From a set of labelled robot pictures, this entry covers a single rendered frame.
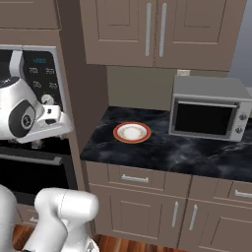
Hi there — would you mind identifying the white oven knob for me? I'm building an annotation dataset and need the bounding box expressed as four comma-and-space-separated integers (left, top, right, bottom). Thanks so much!
41, 94, 55, 105

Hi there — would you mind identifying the taupe cupboard above oven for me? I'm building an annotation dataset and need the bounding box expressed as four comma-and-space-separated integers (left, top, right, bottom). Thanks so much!
0, 0, 62, 31

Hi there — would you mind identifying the white wall socket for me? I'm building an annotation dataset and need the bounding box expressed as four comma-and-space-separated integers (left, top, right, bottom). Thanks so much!
176, 69, 192, 78

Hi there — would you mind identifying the grey oven door handle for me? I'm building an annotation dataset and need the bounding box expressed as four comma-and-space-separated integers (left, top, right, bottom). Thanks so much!
0, 153, 64, 166

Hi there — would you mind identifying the black wall oven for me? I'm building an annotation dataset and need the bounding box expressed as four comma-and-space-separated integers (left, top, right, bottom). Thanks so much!
0, 43, 79, 205

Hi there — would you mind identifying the black oven door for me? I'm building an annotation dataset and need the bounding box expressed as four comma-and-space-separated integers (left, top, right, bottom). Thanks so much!
0, 144, 79, 203

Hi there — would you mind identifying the grey toaster oven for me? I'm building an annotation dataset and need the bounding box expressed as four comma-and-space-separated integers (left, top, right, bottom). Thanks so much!
167, 75, 252, 143

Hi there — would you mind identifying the silver wall cupboard handle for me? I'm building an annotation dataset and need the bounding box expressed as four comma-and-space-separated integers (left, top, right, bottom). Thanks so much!
145, 2, 153, 58
158, 2, 168, 59

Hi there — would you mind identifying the taupe base cupboard door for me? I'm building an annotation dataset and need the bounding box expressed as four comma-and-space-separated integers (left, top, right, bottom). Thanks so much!
88, 183, 189, 249
177, 196, 252, 252

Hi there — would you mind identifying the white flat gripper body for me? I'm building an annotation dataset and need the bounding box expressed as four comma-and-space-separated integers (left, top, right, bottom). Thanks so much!
15, 111, 74, 145

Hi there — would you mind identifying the taupe drawer below oven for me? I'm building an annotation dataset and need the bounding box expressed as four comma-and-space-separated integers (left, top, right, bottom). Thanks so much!
15, 203, 42, 228

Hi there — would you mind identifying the taupe wall cupboard door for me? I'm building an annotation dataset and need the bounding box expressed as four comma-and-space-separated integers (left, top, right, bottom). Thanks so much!
154, 0, 248, 72
79, 0, 158, 69

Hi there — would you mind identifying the silver base cupboard handle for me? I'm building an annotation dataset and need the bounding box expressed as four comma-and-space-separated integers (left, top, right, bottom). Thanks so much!
188, 204, 199, 232
171, 201, 180, 228

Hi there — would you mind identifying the taupe drawer front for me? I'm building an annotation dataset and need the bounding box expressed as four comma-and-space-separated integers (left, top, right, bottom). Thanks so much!
212, 179, 252, 207
107, 163, 166, 192

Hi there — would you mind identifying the red rimmed white plate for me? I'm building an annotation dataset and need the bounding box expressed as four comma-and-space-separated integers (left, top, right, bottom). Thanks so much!
112, 121, 153, 145

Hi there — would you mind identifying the silver drawer handle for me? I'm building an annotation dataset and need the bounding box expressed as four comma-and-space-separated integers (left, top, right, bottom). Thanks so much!
120, 173, 150, 184
233, 189, 252, 200

